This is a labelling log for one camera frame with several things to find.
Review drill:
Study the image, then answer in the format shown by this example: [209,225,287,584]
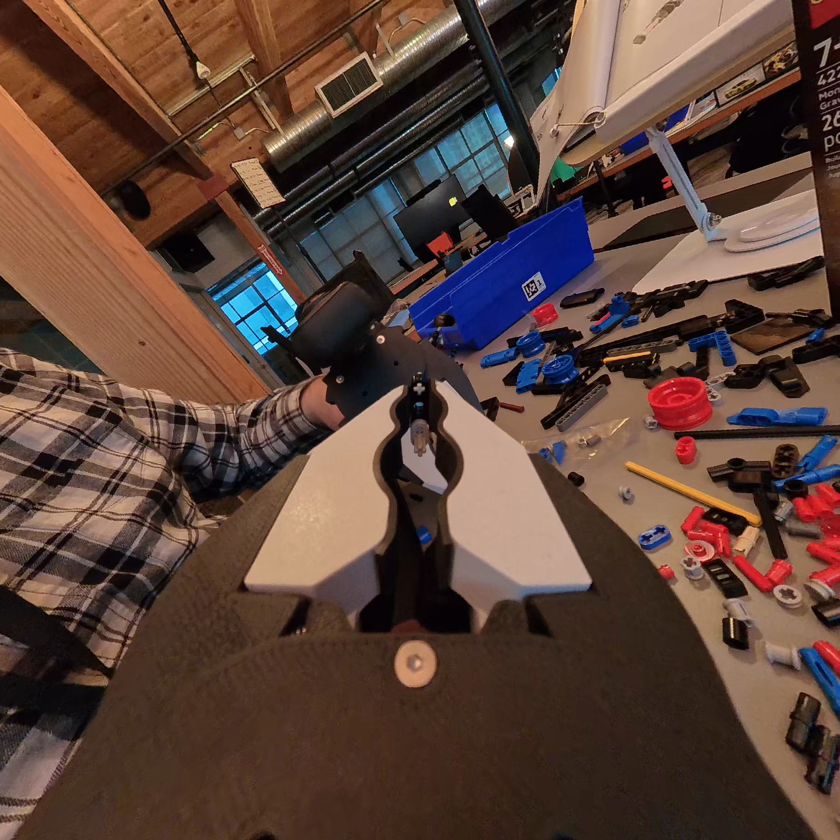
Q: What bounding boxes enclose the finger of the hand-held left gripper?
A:
[400,449,450,496]

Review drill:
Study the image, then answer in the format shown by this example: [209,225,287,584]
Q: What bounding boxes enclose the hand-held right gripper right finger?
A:
[430,382,593,624]

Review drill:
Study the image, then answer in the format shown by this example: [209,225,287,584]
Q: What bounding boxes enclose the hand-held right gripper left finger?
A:
[243,386,413,627]

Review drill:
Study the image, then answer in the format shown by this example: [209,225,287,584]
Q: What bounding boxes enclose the small black pin assembly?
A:
[408,371,434,457]

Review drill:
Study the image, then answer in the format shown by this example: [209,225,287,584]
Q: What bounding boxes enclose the person's left forearm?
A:
[0,346,329,506]

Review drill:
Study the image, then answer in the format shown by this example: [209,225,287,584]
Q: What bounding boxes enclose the grey desk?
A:
[387,151,840,840]

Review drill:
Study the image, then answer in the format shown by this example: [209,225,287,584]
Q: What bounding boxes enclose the person's left hand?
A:
[303,374,350,433]

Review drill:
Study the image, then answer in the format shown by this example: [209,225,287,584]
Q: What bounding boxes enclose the clear bag of small parts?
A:
[521,418,634,460]

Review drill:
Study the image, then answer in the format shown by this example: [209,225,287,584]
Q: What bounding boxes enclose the dark grey straight beam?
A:
[540,377,616,432]

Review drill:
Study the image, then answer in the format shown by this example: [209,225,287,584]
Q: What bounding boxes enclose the blue storage bin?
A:
[408,197,595,352]

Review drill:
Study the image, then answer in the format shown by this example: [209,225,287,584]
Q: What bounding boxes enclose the long yellow axle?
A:
[625,461,763,527]

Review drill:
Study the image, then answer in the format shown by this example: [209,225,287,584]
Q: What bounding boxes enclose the black computer monitor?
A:
[461,184,521,245]
[392,174,468,249]

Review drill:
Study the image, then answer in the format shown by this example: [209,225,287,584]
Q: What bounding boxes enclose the pile of small connector pins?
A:
[620,433,840,795]

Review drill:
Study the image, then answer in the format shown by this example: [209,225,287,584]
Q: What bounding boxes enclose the large red wheel rim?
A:
[646,377,714,431]

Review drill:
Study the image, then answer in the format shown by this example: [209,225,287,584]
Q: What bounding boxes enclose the white paper sign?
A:
[230,157,287,209]

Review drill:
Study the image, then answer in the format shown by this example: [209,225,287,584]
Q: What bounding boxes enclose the blue angled panel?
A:
[588,295,641,333]

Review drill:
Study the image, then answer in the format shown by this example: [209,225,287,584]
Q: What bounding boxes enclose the person's plaid shirt torso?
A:
[0,472,224,821]

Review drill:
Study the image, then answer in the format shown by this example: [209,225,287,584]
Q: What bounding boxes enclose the long black axle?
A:
[674,424,840,441]

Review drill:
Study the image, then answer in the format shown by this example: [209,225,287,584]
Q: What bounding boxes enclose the blue thick angle beam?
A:
[688,330,737,367]

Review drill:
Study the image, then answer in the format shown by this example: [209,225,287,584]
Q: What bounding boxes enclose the wooden pillar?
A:
[0,85,271,403]

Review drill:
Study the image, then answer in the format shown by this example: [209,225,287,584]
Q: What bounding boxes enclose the blue fairing panel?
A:
[726,407,829,426]

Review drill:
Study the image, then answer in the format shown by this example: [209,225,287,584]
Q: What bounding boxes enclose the white vent grille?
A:
[315,52,384,119]

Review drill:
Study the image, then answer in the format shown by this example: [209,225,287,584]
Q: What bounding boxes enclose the wooden edged table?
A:
[564,62,811,191]

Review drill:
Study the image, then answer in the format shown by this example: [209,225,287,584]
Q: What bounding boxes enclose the toy truck set box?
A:
[791,0,840,316]

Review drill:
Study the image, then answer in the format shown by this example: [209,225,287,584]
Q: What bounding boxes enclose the silver air duct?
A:
[261,0,509,173]

